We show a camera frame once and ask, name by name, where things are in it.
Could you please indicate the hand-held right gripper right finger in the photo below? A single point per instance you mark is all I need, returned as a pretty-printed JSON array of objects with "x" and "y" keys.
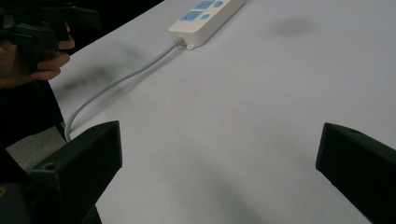
[{"x": 361, "y": 161}]

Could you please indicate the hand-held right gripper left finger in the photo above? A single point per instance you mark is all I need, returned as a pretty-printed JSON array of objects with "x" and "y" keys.
[{"x": 81, "y": 161}]

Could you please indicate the white power strip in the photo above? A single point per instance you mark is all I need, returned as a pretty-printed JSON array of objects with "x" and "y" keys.
[{"x": 205, "y": 19}]

